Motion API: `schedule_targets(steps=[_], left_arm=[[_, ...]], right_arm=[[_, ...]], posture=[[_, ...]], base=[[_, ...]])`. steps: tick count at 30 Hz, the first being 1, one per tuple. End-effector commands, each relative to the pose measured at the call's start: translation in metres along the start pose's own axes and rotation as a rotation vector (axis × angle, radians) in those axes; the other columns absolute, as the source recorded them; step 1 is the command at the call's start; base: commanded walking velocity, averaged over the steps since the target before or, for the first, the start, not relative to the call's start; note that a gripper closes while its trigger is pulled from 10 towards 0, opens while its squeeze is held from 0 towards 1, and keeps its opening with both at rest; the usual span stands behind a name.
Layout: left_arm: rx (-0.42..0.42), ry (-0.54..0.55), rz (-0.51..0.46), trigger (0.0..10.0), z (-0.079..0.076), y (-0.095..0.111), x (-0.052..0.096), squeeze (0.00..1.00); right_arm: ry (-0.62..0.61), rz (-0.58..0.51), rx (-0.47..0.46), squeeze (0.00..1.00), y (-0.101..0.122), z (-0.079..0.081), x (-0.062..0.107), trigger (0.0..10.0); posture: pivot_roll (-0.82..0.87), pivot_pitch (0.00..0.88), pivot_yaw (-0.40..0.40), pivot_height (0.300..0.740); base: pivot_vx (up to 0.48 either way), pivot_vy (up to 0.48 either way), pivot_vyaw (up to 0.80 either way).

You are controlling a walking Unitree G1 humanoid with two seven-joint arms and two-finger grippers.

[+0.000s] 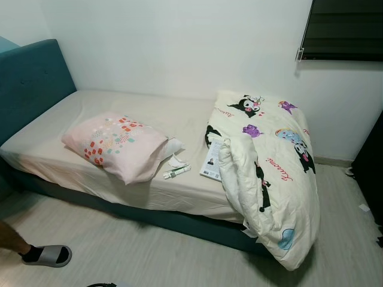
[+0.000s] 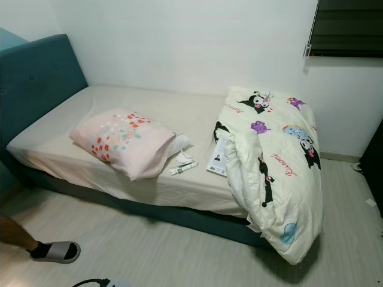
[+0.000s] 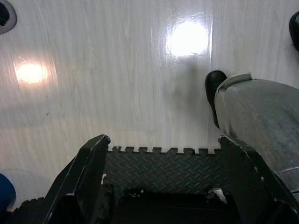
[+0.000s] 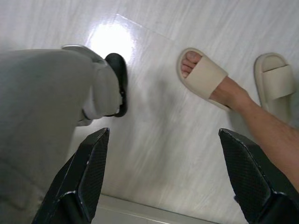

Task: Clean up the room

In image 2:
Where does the white printed booklet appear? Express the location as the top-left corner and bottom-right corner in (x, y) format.
(206, 136), (229, 178)

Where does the white and green tube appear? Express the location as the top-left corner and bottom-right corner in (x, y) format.
(169, 160), (199, 176)

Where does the pink pillow with coloured dots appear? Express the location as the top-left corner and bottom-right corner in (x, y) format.
(69, 108), (191, 181)

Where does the black cabinet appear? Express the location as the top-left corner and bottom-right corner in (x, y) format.
(359, 117), (383, 204)

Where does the crumpled white tissue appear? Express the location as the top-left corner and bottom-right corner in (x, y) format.
(175, 149), (193, 164)

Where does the teal upholstered bed frame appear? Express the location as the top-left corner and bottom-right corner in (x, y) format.
(0, 34), (276, 249)

